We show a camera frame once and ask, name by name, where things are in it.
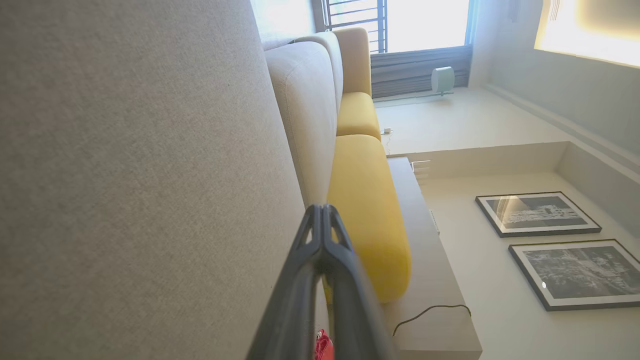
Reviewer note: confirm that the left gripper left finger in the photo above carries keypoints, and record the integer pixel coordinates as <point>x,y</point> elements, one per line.
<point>290,320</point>

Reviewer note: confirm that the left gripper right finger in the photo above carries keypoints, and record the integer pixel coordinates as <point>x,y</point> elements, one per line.
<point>355,325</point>

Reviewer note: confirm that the red jersey with white sleeves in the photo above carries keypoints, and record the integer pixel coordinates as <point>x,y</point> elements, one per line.
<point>324,347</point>

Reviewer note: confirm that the light wooden ledge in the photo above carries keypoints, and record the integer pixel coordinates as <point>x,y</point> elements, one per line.
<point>435,280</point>

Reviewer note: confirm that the large yellow sofa cushion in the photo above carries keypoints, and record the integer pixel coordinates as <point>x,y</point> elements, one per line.
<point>370,215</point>

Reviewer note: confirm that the small white plug adapter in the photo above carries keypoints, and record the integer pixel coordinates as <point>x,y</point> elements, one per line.
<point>387,131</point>

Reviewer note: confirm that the grey sofa back cushion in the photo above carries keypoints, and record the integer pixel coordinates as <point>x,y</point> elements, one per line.
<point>305,115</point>

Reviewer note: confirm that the small yellow sofa seat cushion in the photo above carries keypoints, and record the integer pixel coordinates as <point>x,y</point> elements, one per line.
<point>357,115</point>

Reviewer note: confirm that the small black framed picture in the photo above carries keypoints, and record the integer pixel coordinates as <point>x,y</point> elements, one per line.
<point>537,214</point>

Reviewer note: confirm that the large grey sofa seat cushion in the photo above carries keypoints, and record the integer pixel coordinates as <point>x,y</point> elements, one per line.
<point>125,175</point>

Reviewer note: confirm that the large black framed picture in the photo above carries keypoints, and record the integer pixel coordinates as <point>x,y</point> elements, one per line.
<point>580,272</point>

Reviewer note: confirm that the dark slatted window panel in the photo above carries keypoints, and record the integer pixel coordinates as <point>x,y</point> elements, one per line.
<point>415,72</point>

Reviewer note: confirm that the white round fan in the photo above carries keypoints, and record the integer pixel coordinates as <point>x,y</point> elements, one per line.
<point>442,80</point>

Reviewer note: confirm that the small grey sofa cushion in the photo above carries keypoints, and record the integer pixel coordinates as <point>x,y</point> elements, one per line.
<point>334,60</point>

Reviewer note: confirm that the upright yellow sofa cushion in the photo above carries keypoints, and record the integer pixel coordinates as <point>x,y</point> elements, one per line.
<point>356,60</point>

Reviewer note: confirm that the dark window railing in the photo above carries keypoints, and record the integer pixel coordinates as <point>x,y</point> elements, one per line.
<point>355,22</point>

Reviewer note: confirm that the bright recessed light panel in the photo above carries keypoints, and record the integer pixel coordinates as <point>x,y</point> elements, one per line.
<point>590,30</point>

